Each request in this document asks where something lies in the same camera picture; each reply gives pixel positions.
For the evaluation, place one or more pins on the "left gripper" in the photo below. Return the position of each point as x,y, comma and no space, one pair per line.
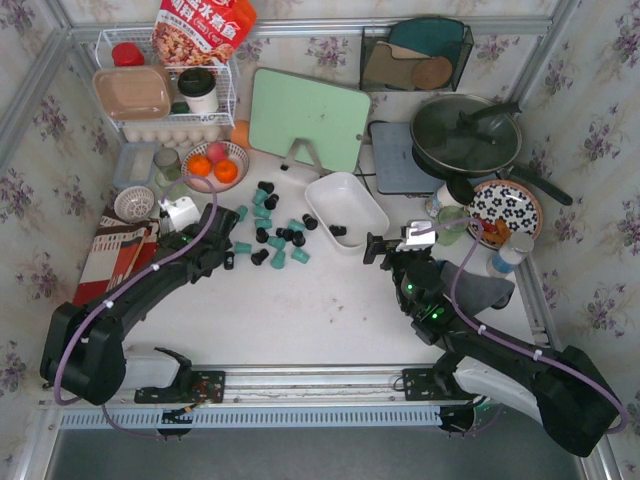
223,230

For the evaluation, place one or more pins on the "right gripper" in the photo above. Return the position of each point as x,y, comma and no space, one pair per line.
382,249

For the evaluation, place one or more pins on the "black capsule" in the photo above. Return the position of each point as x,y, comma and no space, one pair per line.
309,222
262,235
267,187
259,257
229,261

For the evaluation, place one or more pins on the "grey microfibre cloth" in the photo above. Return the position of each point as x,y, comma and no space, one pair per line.
476,293

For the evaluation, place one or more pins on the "black capsule lone front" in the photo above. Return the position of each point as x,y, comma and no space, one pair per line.
338,230

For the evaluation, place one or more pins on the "white plastic storage basket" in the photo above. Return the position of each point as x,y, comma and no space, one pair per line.
341,199

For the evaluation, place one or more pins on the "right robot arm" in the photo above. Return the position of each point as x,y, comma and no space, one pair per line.
561,390

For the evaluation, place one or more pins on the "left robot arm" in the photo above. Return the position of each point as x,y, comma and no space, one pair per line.
83,357

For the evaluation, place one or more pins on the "green glass cup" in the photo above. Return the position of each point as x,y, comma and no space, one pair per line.
454,221

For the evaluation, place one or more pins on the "white patterned strainer bowl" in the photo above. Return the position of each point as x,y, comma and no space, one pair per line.
134,204

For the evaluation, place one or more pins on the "green tinted glass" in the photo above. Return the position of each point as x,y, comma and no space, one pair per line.
168,164

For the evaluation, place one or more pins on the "teal capsule upper left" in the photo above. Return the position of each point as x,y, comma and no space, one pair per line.
242,212

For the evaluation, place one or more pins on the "teal capsule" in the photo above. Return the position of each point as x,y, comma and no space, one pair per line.
242,248
278,260
278,243
259,197
242,212
300,255

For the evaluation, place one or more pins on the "teal capsule left centre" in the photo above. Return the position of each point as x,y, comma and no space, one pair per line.
242,248

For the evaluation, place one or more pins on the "striped orange cloth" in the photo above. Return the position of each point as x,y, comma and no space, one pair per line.
119,250

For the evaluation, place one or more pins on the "fruit plate with oranges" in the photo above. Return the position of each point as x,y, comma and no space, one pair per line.
224,164

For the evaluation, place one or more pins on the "clear container blue lid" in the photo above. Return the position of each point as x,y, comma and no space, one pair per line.
135,164

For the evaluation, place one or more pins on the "cartoon paper cup black lid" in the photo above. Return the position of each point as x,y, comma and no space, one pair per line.
455,192

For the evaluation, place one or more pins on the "teal capsule top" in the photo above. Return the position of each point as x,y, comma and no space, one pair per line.
259,197

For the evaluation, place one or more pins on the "grey induction cooker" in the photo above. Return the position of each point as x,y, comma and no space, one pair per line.
396,171

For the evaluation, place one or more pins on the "egg tray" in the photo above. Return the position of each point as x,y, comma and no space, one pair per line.
173,137

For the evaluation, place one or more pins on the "white pill bottle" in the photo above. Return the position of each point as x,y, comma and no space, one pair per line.
510,255

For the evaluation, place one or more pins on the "black capsule top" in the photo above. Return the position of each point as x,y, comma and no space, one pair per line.
267,187

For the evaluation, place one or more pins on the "floral plate with food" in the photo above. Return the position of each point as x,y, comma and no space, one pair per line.
503,208

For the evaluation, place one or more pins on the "teal capsule front middle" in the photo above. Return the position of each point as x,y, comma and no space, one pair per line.
278,260

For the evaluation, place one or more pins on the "teal capsule front right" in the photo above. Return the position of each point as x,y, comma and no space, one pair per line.
300,255

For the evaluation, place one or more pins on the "black frying pan with lid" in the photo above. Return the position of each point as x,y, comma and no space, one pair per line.
471,137

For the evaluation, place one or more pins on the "beige plastic container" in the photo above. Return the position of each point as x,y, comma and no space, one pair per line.
134,94

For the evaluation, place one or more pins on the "white cup black lid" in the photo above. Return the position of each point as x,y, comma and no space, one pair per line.
198,86

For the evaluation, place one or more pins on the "green cutting board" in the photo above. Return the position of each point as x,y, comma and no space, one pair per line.
287,107

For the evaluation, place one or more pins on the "red lid jar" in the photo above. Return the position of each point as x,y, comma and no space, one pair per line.
127,54

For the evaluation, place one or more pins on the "round cork coaster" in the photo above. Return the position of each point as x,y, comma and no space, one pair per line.
432,73

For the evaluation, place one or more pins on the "red snack bag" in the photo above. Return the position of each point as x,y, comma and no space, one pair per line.
200,32

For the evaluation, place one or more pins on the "black mesh organizer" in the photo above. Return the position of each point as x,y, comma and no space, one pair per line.
387,61

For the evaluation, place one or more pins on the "white wire rack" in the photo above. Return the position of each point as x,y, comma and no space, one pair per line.
227,76

